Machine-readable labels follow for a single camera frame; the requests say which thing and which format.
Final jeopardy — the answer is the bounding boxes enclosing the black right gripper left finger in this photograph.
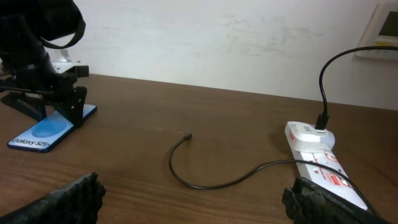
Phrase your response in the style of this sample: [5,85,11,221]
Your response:
[1,172,106,224]

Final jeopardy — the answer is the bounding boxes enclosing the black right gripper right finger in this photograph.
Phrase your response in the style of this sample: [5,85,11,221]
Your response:
[282,177,388,224]

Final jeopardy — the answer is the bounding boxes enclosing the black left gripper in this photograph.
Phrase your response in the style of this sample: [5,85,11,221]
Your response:
[1,52,89,127]

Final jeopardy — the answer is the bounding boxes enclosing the blue Galaxy smartphone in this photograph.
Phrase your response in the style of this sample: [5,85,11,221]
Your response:
[7,103,98,154]

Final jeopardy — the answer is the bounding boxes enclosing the black USB charging cable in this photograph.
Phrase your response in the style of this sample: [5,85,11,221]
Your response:
[169,45,398,220]

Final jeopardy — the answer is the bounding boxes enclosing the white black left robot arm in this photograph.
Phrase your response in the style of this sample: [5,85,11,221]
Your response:
[1,0,90,127]

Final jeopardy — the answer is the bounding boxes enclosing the white USB charger adapter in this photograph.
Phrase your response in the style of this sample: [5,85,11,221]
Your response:
[291,123,328,142]

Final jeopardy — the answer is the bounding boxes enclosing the white power strip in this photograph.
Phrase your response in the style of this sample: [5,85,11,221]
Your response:
[285,121,368,210]

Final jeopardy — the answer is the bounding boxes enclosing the white wall thermostat panel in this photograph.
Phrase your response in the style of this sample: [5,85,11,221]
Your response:
[355,2,397,60]

